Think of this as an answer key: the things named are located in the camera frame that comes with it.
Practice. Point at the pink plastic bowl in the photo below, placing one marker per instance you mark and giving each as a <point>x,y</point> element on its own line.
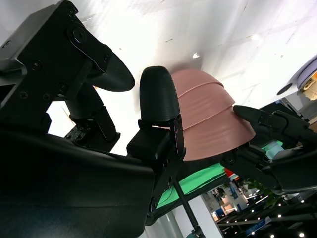
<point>195,79</point>
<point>213,138</point>
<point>205,104</point>

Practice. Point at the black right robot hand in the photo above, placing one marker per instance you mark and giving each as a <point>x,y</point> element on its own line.
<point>62,186</point>

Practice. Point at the black round table grommet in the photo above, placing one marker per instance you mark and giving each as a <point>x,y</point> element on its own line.
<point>284,89</point>

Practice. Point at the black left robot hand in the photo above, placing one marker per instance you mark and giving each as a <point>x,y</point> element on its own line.
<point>247,161</point>

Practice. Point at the black backdrop stand pole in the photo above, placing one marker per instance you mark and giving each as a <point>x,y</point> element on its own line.
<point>188,205</point>

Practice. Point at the green leafy plant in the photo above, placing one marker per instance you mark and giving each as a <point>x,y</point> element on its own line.
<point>268,196</point>

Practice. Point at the green cloth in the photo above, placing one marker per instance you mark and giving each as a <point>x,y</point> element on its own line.
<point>198,181</point>

